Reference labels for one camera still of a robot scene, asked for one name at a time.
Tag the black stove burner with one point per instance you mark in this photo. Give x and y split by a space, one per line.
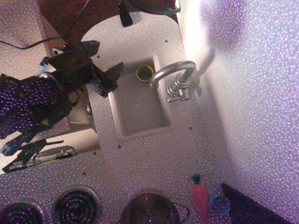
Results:
23 211
77 205

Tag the orange toy carrot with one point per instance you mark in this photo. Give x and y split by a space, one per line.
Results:
200 197

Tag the silver curved faucet spout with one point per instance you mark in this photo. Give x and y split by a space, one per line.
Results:
188 66

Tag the white toy sink basin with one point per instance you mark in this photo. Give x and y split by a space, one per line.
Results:
137 108

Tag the silver oven door handle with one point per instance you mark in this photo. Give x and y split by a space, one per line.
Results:
56 153

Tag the yellow green cup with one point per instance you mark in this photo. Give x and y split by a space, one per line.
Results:
144 73

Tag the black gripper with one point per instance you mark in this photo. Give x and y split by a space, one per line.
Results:
74 68

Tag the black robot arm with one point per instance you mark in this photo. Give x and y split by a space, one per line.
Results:
37 103

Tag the black clamp at top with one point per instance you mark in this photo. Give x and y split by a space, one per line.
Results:
126 19

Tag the black pot with lid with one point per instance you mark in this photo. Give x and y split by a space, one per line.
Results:
153 208

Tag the left black stove burner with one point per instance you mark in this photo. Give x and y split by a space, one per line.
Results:
23 211

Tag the middle black stove burner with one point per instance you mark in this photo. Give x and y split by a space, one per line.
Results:
77 205

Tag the blue round toy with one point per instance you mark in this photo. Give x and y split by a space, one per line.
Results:
219 205

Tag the dark board bottom right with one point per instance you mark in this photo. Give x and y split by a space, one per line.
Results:
244 210

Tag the silver faucet base with handle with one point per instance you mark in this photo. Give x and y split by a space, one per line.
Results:
178 89

